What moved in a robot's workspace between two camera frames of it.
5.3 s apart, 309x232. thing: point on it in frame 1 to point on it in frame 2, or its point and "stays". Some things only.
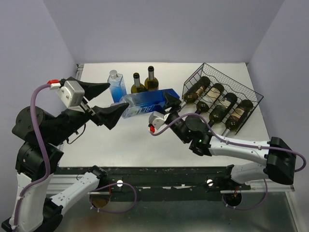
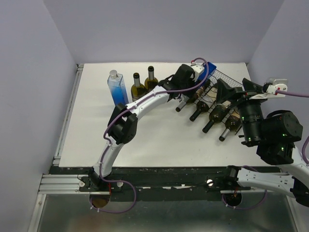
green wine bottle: x=217 y=115 stays
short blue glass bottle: x=144 y=103 to x=211 y=67
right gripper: x=174 y=102 to x=224 y=92
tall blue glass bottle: x=117 y=86 stays
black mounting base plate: x=163 y=183 stays
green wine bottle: x=195 y=91 stays
